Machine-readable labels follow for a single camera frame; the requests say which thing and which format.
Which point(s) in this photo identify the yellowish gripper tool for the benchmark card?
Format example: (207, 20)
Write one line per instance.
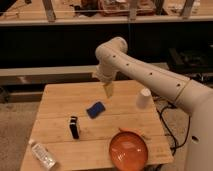
(109, 89)

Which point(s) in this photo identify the black equipment box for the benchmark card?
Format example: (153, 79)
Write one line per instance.
(190, 61)

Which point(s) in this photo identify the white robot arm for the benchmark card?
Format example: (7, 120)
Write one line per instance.
(187, 94)

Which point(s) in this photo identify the white paper cup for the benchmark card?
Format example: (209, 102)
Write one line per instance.
(143, 98)

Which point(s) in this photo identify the long wooden shelf bench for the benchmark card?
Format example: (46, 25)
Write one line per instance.
(47, 70)

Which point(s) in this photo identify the wooden table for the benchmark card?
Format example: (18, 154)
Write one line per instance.
(90, 151)

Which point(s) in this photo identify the blue sponge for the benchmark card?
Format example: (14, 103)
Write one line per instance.
(95, 110)

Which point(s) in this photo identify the clear plastic water bottle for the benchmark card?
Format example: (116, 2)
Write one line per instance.
(42, 154)

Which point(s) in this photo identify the orange plate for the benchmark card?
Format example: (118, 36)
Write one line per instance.
(128, 151)

